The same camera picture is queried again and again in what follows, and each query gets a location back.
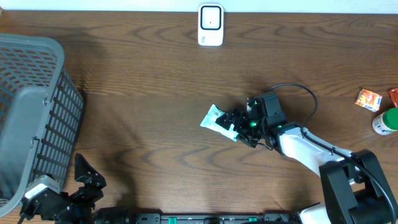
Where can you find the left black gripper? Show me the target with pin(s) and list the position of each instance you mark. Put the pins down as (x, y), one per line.
(91, 195)

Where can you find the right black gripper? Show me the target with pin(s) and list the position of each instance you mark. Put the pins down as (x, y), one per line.
(241, 117)

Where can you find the white wet wipes pack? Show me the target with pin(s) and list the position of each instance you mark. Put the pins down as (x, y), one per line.
(209, 122)

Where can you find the orange snack packet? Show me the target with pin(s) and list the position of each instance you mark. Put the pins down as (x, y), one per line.
(369, 100)

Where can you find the green lid jar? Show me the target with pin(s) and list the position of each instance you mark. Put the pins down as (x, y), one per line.
(386, 123)

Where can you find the red Top chocolate bar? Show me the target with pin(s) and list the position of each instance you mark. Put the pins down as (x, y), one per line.
(393, 95)

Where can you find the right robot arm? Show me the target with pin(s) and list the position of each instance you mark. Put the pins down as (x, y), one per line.
(355, 189)

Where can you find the white barcode scanner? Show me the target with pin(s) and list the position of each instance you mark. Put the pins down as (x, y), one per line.
(210, 25)

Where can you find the grey plastic shopping basket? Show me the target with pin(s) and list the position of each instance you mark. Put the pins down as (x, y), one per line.
(41, 112)

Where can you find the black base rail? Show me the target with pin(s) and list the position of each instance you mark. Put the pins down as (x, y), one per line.
(217, 218)

